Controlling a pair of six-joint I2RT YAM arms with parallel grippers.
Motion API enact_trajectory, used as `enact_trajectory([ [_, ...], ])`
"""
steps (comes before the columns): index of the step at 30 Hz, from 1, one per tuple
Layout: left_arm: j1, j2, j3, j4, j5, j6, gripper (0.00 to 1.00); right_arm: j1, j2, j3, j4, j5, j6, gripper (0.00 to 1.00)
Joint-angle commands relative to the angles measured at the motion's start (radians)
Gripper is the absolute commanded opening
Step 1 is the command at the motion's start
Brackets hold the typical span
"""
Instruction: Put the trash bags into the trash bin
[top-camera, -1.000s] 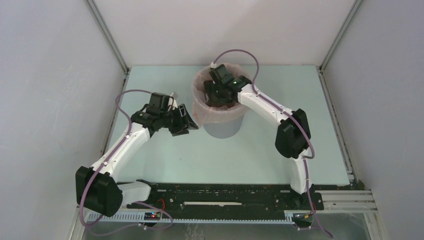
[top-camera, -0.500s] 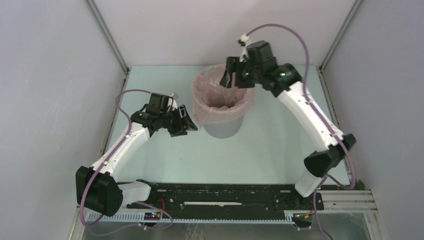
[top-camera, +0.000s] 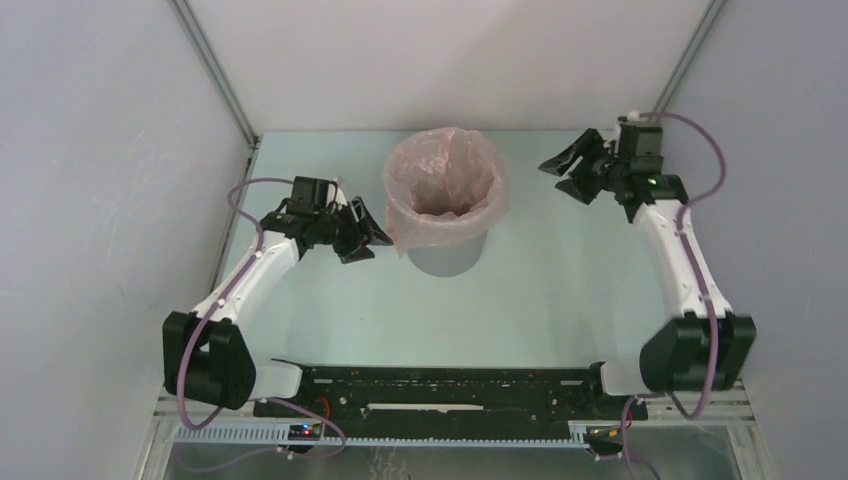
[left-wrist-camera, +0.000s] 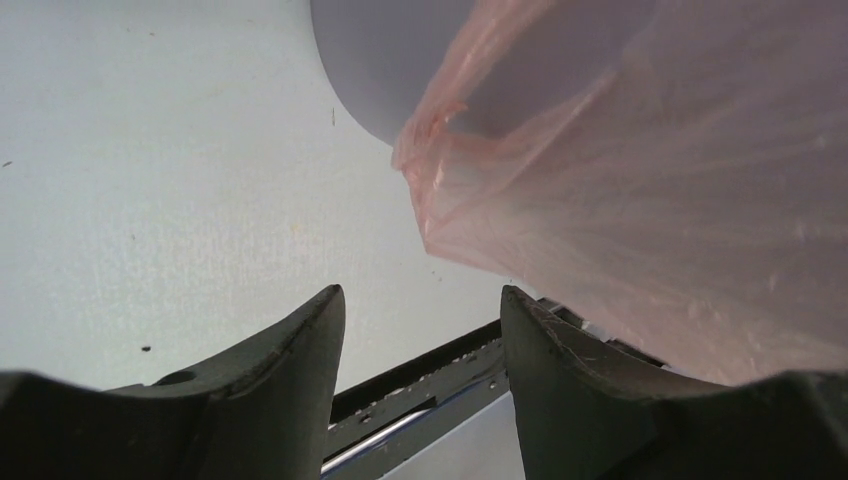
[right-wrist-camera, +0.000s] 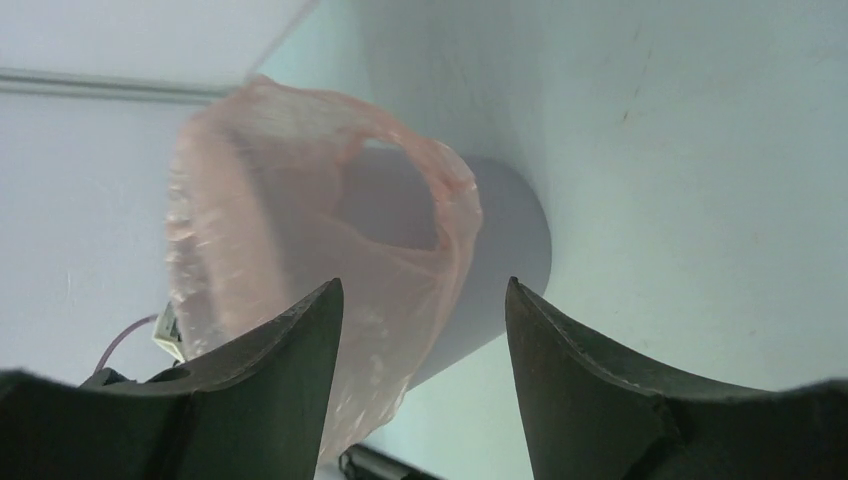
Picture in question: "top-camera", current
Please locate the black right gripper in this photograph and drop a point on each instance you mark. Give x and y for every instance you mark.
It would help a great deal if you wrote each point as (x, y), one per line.
(585, 144)

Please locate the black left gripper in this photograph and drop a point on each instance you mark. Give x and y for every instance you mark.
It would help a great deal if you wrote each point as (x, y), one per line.
(361, 233)

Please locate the pink plastic trash bag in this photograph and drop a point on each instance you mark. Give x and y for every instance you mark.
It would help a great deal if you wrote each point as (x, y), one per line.
(444, 186)

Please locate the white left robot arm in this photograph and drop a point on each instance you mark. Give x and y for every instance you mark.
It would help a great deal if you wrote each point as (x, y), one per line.
(206, 354)

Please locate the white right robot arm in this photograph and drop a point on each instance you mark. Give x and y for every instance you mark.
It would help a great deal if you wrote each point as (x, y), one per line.
(702, 344)

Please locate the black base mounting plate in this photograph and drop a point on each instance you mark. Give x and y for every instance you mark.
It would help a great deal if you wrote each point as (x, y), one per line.
(478, 403)

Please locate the left controller board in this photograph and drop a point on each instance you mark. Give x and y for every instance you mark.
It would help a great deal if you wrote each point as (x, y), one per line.
(305, 432)

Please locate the controller board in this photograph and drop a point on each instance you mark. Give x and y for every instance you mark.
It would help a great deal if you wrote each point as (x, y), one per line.
(305, 432)
(605, 432)

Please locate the right controller board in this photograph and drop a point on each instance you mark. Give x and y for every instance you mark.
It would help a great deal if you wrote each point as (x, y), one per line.
(605, 432)

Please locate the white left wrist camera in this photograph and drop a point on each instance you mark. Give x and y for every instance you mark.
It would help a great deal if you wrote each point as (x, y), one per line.
(336, 195)

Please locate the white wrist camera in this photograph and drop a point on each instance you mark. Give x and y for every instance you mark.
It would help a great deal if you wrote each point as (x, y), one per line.
(631, 119)
(336, 195)

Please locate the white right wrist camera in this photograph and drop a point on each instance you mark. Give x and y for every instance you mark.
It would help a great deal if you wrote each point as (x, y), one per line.
(631, 119)

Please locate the grey slotted cable duct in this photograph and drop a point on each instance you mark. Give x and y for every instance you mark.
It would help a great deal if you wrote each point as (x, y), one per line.
(275, 435)

